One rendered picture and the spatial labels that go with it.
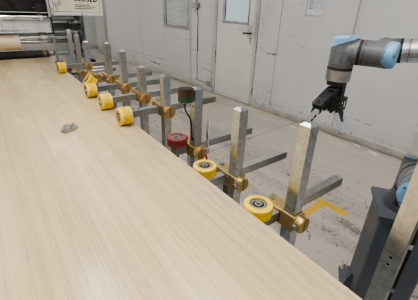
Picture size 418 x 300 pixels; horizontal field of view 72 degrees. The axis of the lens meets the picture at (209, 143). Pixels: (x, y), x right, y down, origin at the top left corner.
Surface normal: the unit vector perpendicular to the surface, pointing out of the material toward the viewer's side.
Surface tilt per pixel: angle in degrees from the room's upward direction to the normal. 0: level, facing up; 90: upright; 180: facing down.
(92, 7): 90
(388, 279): 90
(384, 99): 90
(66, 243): 0
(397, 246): 90
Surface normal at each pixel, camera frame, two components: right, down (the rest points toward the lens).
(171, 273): 0.04, -0.90
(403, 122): -0.77, 0.25
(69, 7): 0.59, 0.36
